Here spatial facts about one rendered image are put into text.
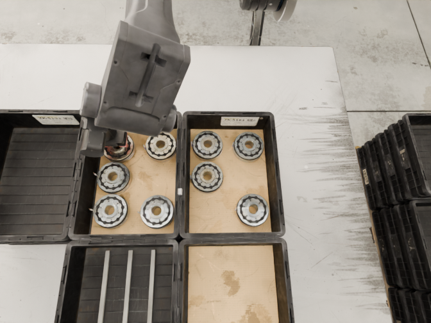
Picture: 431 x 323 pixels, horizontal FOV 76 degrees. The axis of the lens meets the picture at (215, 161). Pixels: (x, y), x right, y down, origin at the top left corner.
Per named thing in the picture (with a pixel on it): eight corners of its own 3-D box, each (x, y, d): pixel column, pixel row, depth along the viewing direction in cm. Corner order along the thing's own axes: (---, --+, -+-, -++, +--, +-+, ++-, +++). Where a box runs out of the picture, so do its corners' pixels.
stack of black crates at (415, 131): (354, 148, 175) (404, 113, 132) (400, 147, 176) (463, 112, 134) (368, 211, 161) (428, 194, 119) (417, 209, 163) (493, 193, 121)
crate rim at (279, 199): (183, 114, 91) (182, 110, 89) (272, 115, 93) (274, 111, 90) (179, 239, 78) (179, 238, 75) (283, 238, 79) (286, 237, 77)
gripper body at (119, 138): (124, 145, 82) (117, 134, 75) (90, 145, 82) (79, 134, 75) (126, 125, 84) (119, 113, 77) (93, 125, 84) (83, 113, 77)
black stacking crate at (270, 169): (185, 127, 100) (183, 111, 89) (265, 128, 102) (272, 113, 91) (182, 240, 87) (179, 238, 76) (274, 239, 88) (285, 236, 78)
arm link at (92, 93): (180, 97, 35) (88, 72, 30) (171, 141, 36) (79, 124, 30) (123, 101, 73) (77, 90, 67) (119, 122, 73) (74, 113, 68)
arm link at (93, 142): (122, 102, 69) (85, 93, 65) (118, 144, 65) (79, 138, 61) (113, 122, 79) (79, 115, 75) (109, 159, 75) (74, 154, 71)
